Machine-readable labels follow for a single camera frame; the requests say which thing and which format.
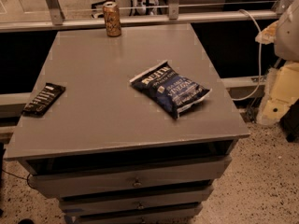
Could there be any blue chip bag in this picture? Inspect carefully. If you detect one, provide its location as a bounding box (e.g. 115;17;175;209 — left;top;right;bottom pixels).
130;60;212;119

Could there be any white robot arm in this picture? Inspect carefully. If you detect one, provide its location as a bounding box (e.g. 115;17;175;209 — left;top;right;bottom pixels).
255;0;299;62

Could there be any orange soda can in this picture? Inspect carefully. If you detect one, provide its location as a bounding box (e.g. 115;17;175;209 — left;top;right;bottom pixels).
103;1;121;37

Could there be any grey drawer cabinet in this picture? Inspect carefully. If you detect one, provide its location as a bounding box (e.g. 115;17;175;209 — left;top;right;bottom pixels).
4;23;251;224

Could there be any middle grey drawer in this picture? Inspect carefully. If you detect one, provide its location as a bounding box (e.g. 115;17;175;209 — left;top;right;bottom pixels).
59;183;213;217

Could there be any grey drawer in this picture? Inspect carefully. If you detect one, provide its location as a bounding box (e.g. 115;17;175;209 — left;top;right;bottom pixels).
64;203;203;224
59;183;213;217
30;155;232;198

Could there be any bottom grey drawer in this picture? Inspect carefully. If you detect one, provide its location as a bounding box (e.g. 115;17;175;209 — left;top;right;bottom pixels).
64;203;203;224

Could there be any top grey drawer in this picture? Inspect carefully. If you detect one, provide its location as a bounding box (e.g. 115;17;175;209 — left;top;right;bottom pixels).
30;155;232;198

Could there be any white cable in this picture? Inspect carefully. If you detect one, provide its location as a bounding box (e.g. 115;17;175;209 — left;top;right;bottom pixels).
232;8;263;102

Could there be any metal railing frame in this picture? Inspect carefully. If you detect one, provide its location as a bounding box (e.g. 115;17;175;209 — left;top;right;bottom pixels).
0;0;294;32

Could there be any black floor cable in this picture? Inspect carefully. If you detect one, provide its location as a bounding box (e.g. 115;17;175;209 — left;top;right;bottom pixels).
1;168;32;189

